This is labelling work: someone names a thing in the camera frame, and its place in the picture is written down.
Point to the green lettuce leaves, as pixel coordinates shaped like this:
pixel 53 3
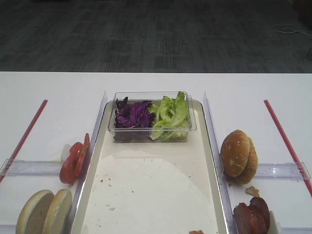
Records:
pixel 171 119

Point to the long clear divider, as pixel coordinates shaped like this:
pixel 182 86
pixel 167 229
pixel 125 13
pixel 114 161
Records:
pixel 221 179
pixel 93 136

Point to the red tomato slice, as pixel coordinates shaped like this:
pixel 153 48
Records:
pixel 67 175
pixel 81 156

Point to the red tomato slice front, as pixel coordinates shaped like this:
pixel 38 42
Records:
pixel 67 175

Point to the right lower clear cross divider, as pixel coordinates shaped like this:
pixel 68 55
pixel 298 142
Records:
pixel 295 230

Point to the sesame bun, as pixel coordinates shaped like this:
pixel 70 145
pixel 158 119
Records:
pixel 235 153
pixel 251 167

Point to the right upper clear cross divider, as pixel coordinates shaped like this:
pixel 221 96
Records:
pixel 294 170

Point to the cream rectangular tray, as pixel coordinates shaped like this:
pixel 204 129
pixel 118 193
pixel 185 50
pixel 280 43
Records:
pixel 151 187

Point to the left long clear divider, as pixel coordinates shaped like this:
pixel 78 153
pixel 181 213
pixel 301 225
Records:
pixel 93 136

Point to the red tape strip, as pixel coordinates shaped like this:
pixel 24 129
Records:
pixel 26 136
pixel 291 150

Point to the sesame bun top front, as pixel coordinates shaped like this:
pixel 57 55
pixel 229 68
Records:
pixel 235 153

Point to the orange scrap on tray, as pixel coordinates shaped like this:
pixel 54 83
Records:
pixel 196 232

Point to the clear cross divider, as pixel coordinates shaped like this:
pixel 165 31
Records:
pixel 19 167
pixel 295 230
pixel 294 170

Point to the red tomato slice back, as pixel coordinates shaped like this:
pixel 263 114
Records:
pixel 81 156

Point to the left red tape strip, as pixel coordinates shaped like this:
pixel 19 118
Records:
pixel 26 136

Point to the right long clear divider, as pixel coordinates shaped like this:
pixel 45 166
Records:
pixel 221 179

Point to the sesame bun top back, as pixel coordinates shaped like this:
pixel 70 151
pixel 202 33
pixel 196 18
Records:
pixel 251 167

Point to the brown crumb beside bun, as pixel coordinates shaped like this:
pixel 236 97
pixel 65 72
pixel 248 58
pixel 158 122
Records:
pixel 252 191

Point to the purple cabbage shreds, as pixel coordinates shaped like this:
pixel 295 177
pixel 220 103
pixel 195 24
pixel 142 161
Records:
pixel 131 116

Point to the right red tape strip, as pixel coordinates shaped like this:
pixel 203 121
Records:
pixel 291 150

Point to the clear plastic salad container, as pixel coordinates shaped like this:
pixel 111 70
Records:
pixel 155 98

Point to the left upper clear cross divider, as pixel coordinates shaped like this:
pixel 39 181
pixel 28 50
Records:
pixel 19 167

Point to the bun half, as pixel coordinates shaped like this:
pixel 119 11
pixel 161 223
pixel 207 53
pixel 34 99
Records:
pixel 58 212
pixel 33 215

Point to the dark red meat slices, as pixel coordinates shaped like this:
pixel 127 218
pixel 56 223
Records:
pixel 252 219

